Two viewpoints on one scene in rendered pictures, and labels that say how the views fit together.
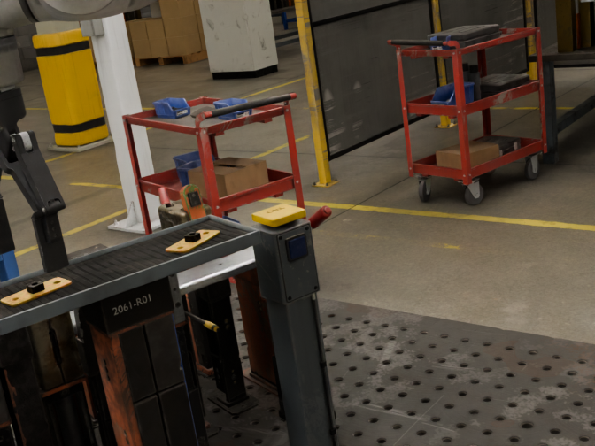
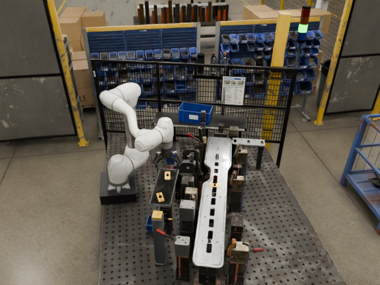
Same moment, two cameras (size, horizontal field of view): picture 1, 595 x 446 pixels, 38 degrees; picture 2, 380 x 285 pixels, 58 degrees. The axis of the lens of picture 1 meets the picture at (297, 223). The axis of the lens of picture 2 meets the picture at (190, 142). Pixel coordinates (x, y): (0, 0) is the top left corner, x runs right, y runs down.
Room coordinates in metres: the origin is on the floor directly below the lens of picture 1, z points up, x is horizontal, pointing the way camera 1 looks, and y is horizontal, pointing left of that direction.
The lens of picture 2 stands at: (2.37, -1.00, 2.74)
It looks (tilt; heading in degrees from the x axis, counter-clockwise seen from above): 35 degrees down; 130
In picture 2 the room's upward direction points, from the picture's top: straight up
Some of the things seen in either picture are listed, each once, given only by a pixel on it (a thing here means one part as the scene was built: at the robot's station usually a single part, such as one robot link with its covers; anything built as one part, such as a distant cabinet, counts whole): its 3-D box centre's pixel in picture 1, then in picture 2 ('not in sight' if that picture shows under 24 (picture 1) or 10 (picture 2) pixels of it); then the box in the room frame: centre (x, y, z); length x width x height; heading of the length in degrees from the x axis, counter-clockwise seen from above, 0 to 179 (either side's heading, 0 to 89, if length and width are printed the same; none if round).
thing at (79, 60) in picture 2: not in sight; (73, 69); (-2.54, 1.86, 0.52); 1.21 x 0.81 x 1.05; 143
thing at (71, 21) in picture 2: not in sight; (86, 41); (-3.53, 2.85, 0.52); 1.20 x 0.80 x 1.05; 136
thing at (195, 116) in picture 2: not in sight; (195, 113); (0.56, 1.24, 1.09); 0.30 x 0.17 x 0.13; 26
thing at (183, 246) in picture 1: (192, 238); (160, 196); (1.15, 0.15, 1.17); 0.08 x 0.04 x 0.01; 147
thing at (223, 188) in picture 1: (221, 200); not in sight; (3.86, 0.33, 0.49); 0.81 x 0.47 x 0.97; 33
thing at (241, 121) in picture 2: not in sight; (199, 121); (0.60, 1.26, 1.01); 0.90 x 0.22 x 0.03; 33
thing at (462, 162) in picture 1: (470, 111); not in sight; (5.04, -1.10, 0.49); 0.81 x 0.46 x 0.97; 127
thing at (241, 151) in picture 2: not in sight; (240, 167); (1.21, 1.07, 0.87); 0.12 x 0.09 x 0.35; 33
